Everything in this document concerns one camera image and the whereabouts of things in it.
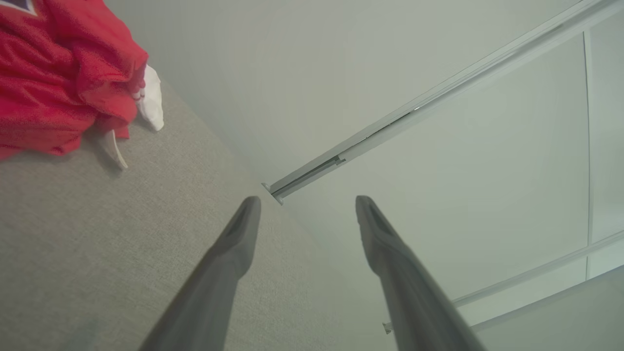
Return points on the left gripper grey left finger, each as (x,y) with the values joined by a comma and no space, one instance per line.
(214,292)

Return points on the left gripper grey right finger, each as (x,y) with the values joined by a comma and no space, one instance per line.
(414,302)

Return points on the red jersey white striped trim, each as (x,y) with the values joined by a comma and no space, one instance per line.
(58,73)

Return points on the grey metal partition post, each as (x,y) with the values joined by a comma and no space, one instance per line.
(370,139)

